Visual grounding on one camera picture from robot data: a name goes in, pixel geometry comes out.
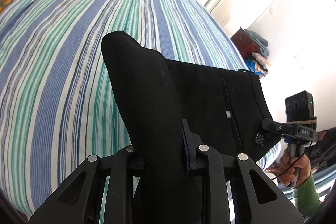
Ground black pants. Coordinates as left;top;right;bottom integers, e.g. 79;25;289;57
101;31;280;223

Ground person's right hand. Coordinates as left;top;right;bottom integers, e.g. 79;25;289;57
277;148;311;187

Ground black bag on floor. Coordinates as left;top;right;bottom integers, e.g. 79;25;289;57
306;127;335;169

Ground pile of clothes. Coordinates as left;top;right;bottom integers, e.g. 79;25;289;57
244;30;270;79

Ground striped blue green bedsheet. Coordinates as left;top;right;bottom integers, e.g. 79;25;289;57
1;0;250;217

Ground dark wooden cabinet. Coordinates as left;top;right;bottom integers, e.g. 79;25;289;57
231;28;260;59

